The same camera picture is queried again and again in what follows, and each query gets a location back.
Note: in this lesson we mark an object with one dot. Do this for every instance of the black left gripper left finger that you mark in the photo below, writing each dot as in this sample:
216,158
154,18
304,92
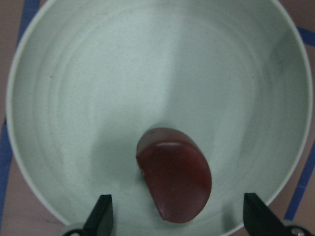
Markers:
100,221

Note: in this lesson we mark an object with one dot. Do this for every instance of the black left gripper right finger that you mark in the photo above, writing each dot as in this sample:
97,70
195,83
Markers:
259,220

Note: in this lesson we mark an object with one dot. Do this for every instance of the brown steamed bun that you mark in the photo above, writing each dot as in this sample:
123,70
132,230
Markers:
176,173

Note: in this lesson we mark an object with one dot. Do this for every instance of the light green plate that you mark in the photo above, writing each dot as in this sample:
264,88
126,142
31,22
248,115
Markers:
90,77

